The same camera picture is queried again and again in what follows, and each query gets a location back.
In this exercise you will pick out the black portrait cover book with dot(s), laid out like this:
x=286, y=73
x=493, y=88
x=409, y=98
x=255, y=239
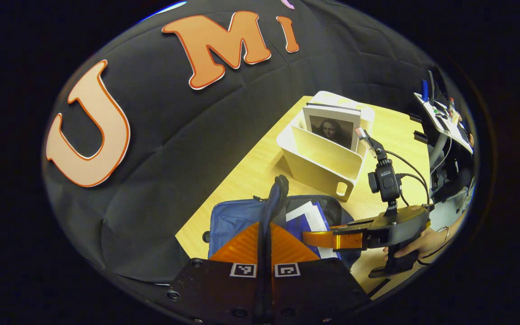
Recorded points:
x=332, y=128

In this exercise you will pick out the cluttered equipment stand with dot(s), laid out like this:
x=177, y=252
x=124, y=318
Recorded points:
x=440, y=117

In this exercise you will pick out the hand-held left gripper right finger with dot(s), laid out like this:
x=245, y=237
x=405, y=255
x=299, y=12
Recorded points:
x=314, y=293

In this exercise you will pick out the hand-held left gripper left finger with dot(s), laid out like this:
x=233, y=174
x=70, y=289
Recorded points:
x=215, y=289

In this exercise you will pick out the blue cover book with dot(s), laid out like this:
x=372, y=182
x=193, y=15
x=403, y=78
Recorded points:
x=309, y=221

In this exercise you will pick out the white plastic bookshelf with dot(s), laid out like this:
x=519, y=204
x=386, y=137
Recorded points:
x=318, y=167

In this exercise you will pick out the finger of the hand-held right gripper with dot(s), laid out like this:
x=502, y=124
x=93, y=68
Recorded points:
x=327, y=239

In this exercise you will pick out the blue schoolbag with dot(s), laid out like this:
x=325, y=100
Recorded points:
x=233, y=225

